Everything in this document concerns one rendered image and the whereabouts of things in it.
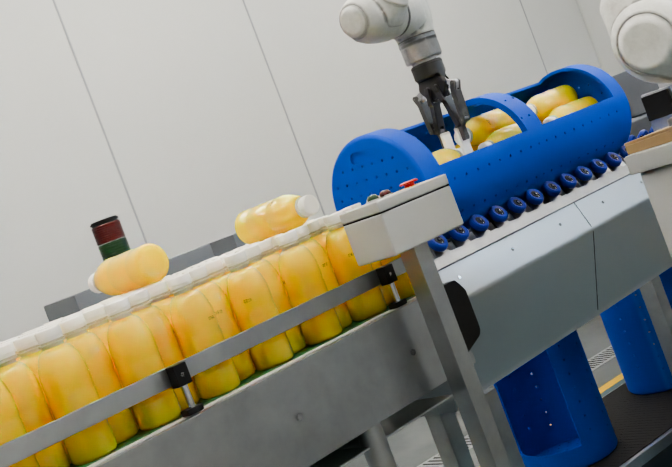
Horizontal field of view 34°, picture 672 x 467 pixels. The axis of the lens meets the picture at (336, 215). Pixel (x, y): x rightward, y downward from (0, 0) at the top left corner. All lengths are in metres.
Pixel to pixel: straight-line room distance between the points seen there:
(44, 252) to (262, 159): 1.42
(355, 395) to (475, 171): 0.70
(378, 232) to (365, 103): 4.91
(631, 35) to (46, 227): 4.01
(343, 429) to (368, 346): 0.16
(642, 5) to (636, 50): 0.08
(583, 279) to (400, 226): 0.87
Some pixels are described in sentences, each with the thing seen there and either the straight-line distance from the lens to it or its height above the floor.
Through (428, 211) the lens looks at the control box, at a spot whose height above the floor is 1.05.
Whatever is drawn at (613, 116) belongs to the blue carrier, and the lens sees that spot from 2.90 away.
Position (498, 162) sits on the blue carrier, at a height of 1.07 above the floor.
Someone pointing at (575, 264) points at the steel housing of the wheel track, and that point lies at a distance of 2.64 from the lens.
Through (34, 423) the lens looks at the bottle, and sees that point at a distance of 1.65.
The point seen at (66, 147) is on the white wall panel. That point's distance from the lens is 5.72.
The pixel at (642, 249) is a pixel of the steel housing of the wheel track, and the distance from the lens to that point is 2.93.
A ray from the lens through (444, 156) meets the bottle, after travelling 2.43.
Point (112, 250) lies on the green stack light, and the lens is 2.34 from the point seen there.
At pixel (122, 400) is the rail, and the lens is 1.67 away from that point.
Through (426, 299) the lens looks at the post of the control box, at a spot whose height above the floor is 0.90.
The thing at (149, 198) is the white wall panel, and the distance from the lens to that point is 5.84.
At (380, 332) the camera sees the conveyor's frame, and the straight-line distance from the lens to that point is 1.97.
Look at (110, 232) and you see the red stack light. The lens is 2.34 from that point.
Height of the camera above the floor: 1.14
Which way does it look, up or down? 1 degrees down
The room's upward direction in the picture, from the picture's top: 21 degrees counter-clockwise
